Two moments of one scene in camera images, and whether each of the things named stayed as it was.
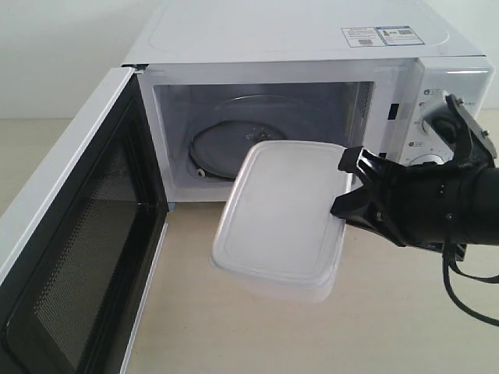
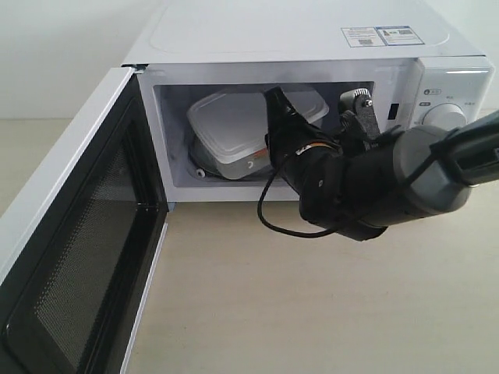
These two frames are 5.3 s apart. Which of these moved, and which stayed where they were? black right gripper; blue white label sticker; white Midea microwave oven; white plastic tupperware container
Moved: black right gripper; white plastic tupperware container
Stayed: blue white label sticker; white Midea microwave oven
